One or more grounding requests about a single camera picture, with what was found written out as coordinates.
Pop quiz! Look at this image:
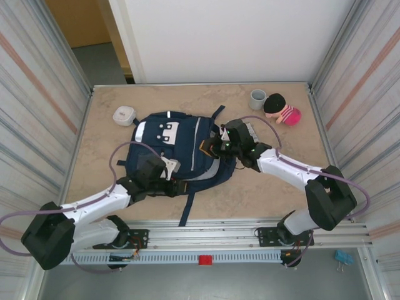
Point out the grey remote control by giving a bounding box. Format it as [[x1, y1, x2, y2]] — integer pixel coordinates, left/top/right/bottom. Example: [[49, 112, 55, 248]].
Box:
[[246, 122, 258, 142]]

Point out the navy blue backpack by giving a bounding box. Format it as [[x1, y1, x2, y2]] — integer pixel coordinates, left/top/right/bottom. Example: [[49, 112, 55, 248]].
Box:
[[117, 105, 237, 228]]

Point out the grey cup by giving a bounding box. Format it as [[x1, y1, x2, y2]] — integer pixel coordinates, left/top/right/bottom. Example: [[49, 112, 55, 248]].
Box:
[[249, 89, 268, 111]]

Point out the pink plush doll black hair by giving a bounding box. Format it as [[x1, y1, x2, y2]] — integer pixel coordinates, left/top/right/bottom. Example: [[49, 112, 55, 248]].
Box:
[[262, 92, 303, 127]]

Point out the small white lidded container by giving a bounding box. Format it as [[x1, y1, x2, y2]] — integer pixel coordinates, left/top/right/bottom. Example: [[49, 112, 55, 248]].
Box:
[[112, 106, 138, 126]]

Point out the blue binder clip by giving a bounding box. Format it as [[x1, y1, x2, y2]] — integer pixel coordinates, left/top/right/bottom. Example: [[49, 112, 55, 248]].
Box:
[[334, 249, 354, 273]]

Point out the wooden door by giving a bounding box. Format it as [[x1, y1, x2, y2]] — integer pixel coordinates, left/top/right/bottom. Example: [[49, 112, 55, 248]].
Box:
[[45, 0, 112, 49]]

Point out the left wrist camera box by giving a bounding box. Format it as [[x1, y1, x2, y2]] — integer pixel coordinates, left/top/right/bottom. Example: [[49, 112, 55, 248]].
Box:
[[161, 157, 181, 181]]

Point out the aluminium mounting rail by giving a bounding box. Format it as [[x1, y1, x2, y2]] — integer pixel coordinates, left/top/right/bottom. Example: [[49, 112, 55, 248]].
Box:
[[32, 218, 374, 253]]

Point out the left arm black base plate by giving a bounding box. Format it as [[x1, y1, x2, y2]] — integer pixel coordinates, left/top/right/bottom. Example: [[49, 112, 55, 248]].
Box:
[[92, 229, 149, 250]]

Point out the slotted grey cable duct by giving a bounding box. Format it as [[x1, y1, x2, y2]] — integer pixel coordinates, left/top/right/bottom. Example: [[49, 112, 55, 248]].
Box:
[[59, 252, 284, 265]]

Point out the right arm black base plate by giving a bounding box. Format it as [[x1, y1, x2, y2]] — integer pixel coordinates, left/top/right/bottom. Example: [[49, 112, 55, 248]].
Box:
[[257, 225, 314, 248]]

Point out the aluminium frame post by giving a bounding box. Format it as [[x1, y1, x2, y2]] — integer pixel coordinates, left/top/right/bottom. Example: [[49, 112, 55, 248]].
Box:
[[29, 0, 94, 94], [307, 0, 369, 94]]

